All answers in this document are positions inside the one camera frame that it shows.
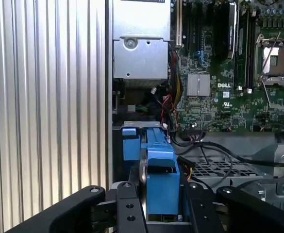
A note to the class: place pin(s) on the hard disk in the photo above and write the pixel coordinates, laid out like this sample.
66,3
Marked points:
162,194

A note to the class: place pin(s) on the CPU socket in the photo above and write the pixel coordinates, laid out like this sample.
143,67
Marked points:
277,63

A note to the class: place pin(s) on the thin metal locking lever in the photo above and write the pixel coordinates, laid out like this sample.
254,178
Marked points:
270,55

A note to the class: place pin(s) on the white expansion slot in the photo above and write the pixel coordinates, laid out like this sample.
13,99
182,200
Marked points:
178,29

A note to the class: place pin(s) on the silver power supply unit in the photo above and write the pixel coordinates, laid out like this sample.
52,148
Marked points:
141,60

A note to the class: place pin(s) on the black RAM slot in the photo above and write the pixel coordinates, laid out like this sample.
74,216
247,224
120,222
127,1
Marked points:
246,60
253,60

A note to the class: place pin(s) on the green Dell motherboard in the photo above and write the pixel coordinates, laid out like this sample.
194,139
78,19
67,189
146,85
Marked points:
243,111

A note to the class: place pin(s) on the empty blue disk carrier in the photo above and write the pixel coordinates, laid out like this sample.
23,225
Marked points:
132,150

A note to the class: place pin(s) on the metal socket cover frame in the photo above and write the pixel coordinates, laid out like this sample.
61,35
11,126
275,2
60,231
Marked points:
277,82

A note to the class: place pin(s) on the black expansion slot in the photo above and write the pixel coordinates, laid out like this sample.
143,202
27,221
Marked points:
188,29

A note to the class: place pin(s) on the open grey PC case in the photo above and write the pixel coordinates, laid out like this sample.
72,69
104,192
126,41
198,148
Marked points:
109,72

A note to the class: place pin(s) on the silver chipset heatsink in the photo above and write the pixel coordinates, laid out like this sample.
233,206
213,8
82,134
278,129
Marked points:
198,85

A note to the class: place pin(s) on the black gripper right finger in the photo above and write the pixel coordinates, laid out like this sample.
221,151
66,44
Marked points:
202,213

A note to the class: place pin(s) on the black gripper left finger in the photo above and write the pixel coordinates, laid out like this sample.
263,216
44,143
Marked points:
129,213

